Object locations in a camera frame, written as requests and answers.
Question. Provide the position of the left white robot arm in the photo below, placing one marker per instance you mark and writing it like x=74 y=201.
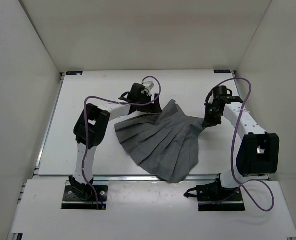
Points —
x=91 y=126

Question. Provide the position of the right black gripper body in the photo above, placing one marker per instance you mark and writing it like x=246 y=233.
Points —
x=210 y=113

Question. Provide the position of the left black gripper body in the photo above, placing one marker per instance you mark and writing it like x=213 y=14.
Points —
x=145 y=99

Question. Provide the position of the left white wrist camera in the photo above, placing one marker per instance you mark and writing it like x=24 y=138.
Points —
x=148 y=85

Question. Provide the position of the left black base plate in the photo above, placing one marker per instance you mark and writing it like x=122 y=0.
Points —
x=79 y=196

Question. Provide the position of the left blue corner label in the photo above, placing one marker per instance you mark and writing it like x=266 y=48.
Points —
x=73 y=73

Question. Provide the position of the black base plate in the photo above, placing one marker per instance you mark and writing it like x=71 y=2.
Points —
x=213 y=198
x=79 y=196

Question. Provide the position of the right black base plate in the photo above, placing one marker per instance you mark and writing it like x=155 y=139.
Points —
x=213 y=198

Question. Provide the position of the aluminium front rail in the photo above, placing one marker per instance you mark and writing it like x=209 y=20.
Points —
x=194 y=177

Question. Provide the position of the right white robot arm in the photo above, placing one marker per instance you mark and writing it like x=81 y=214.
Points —
x=254 y=151

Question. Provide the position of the blue corner label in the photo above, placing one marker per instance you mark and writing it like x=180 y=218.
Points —
x=73 y=73
x=222 y=71

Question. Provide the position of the grey pleated skirt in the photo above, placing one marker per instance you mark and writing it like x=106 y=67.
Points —
x=163 y=144

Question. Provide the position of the right blue corner label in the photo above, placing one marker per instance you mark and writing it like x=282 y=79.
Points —
x=222 y=71

